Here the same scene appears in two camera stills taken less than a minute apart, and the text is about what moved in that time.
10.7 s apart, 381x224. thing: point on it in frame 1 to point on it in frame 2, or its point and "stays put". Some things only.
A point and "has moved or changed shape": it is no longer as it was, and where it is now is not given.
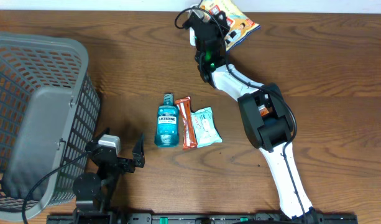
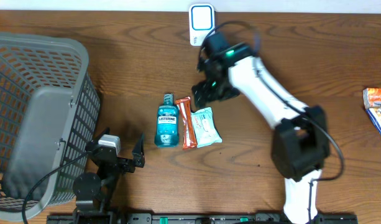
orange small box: (263, 110) has moved or changed shape
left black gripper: (138, 155) stays put
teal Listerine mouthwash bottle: (167, 126) stays put
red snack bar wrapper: (189, 136) stays put
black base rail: (128, 218) stays put
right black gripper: (217, 27) to (201, 88)
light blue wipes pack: (206, 132) stays put
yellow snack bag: (241, 27) to (380, 117)
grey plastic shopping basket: (45, 106) stays put
